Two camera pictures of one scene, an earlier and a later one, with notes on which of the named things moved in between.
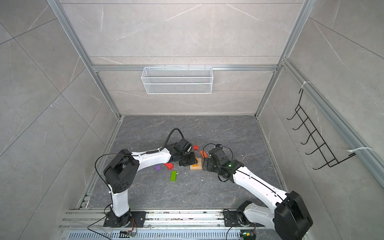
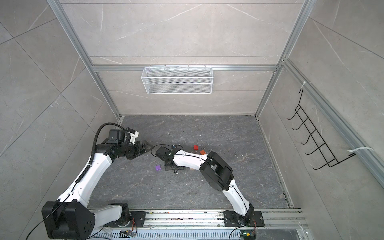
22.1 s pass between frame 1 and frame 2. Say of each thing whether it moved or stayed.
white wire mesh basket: stayed
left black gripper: moved
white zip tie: stayed
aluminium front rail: stayed
